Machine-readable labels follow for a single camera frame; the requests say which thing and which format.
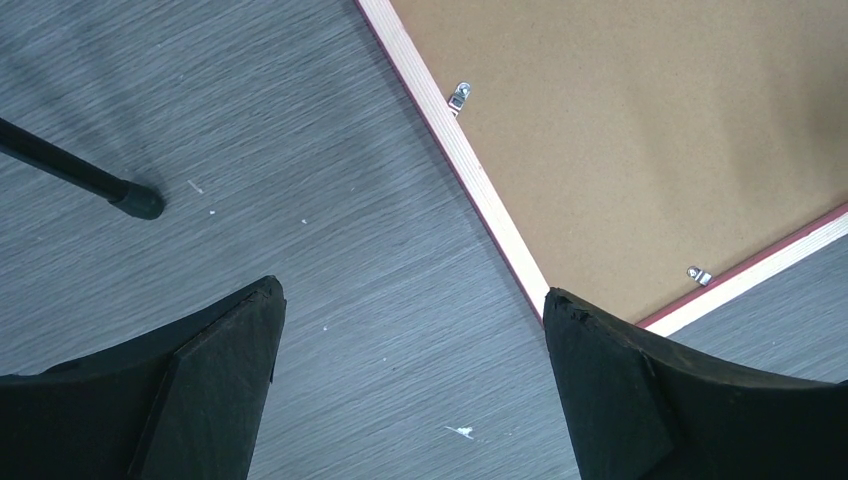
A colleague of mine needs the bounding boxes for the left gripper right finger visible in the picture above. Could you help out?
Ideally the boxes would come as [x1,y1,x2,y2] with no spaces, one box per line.
[543,288,847,479]

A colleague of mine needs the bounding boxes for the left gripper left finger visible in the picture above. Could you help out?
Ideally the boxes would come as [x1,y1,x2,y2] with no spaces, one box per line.
[1,276,286,479]

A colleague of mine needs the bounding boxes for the pink wooden picture frame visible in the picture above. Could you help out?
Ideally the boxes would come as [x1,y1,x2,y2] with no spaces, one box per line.
[357,0,847,337]

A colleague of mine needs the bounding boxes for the brown cardboard backing board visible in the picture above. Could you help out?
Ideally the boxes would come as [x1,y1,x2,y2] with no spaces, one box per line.
[394,1,847,321]

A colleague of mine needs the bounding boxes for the metal turn clip near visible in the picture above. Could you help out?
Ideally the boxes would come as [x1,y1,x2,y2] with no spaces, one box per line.
[687,266,712,287]

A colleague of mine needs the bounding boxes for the metal turn clip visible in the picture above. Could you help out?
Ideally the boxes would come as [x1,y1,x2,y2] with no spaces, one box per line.
[447,82,471,117]
[687,266,712,287]

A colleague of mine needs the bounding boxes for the black music stand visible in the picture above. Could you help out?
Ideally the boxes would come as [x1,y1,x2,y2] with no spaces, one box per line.
[1,119,166,220]

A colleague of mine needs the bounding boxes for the metal turn clip left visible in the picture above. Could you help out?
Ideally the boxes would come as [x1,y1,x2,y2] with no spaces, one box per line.
[447,82,471,117]

